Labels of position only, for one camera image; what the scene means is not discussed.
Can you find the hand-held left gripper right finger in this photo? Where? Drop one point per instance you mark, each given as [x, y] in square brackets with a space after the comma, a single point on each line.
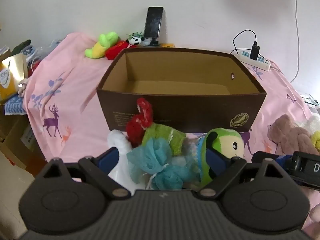
[216, 161]

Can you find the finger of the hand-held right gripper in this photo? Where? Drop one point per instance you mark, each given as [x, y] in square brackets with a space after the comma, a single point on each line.
[262, 156]

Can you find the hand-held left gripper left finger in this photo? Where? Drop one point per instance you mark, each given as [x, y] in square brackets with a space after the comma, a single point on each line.
[108, 158]

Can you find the white cloth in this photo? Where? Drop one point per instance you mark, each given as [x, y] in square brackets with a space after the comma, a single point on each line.
[117, 140]

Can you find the clear plastic bottle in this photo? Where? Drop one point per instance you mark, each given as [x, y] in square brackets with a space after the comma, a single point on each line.
[192, 160]

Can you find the green bean plush toy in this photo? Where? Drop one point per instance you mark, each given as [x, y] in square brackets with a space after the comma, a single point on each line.
[230, 140]

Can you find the red fluffy plush toy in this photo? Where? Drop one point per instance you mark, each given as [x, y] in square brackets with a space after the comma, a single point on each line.
[135, 130]

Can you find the blue mesh bath puff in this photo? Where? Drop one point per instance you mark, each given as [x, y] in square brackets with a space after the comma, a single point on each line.
[150, 157]

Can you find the brown cardboard box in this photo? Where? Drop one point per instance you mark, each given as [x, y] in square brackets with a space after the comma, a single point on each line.
[190, 110]

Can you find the green towel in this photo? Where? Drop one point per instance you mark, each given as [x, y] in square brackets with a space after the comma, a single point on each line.
[162, 136]

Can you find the person's right hand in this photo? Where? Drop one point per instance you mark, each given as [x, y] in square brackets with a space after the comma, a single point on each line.
[315, 212]

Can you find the pink plush toy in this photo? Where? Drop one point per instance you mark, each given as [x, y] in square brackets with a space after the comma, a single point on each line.
[285, 132]

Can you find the white plush toy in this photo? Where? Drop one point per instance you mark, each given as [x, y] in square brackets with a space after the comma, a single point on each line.
[313, 122]

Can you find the striped cloth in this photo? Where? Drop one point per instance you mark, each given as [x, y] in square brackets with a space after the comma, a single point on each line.
[311, 101]

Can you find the pink printed bedsheet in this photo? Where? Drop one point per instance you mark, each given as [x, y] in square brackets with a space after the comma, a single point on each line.
[75, 80]

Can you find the white power strip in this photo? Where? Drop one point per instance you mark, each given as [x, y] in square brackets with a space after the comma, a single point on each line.
[263, 65]

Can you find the black charger plug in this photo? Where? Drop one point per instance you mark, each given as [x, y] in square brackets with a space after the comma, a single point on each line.
[255, 51]

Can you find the blue patterned cloth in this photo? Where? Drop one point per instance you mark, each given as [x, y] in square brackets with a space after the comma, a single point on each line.
[15, 106]

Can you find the red pepper plush toy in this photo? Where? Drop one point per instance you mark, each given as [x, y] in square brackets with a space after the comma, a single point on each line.
[113, 51]

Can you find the green and yellow plush toy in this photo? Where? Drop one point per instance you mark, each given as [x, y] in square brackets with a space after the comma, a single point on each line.
[100, 47]

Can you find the small panda plush toy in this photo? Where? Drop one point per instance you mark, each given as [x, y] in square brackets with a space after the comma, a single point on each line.
[135, 40]

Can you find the black phone stand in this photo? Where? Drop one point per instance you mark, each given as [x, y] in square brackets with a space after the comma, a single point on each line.
[153, 42]

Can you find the gold paper bag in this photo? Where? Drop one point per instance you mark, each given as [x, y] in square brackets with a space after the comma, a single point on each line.
[15, 72]

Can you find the dark green cloth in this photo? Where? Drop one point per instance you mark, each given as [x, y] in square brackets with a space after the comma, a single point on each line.
[22, 46]

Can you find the black smartphone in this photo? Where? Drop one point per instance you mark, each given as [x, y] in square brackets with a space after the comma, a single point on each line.
[153, 22]

